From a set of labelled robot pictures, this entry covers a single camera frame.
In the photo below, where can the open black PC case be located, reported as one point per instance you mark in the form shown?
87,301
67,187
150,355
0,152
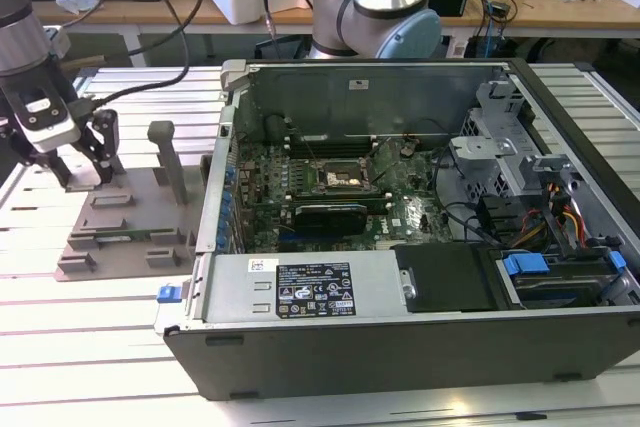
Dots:
400,362

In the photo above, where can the black graphics card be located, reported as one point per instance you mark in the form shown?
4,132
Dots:
330,219

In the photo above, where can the black RAM slot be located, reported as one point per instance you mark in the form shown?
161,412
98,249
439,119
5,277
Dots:
327,153
327,148
340,192
327,143
340,202
327,138
340,197

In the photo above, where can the silver power supply unit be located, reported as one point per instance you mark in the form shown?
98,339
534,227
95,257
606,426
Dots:
235,292

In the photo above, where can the black plastic shroud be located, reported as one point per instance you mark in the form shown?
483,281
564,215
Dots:
445,277

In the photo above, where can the coin cell battery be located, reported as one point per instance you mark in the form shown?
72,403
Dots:
407,149

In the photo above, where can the green motherboard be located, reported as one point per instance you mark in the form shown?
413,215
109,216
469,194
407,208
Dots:
270,177

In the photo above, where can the crumpled white paper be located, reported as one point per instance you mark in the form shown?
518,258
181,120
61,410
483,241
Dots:
70,4

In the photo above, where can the small white adapter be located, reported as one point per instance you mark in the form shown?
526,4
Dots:
457,48

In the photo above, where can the hard disk in blue carrier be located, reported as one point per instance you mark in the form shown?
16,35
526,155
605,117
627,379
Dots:
525,265

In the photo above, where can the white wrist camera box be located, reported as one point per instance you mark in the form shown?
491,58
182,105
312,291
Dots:
55,134

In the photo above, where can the CPU socket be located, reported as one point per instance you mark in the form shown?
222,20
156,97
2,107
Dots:
340,178

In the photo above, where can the metal drive cage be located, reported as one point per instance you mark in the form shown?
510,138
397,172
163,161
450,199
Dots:
482,147

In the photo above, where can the green RAM stick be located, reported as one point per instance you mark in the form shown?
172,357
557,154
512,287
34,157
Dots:
125,237

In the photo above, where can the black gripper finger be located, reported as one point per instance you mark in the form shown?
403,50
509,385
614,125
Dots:
105,142
50,162

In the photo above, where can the blue case latch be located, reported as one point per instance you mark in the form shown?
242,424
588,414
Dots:
167,294

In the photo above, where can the grey parts rack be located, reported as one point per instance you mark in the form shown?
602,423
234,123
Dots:
130,262

